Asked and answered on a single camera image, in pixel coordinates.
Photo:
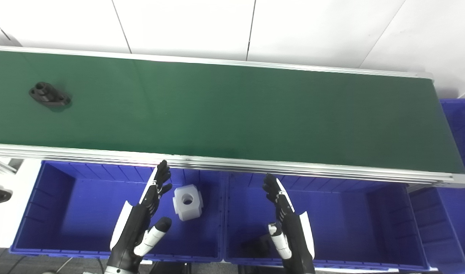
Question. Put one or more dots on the white cube part with hole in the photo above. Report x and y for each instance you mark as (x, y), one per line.
(194, 209)

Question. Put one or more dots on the aluminium strut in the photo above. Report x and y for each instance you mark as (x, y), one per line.
(0, 165)

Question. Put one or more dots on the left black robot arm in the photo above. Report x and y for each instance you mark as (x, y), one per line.
(118, 271)

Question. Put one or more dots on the green conveyor belt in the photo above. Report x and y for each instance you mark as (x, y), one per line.
(255, 167)
(232, 114)

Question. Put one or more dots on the blue plastic bin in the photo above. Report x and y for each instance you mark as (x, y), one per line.
(456, 213)
(84, 213)
(342, 224)

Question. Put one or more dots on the black box under bins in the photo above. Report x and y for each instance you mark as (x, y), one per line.
(167, 268)

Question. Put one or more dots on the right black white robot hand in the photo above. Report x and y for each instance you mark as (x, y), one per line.
(295, 239)

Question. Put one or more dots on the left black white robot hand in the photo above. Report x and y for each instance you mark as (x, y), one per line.
(135, 228)

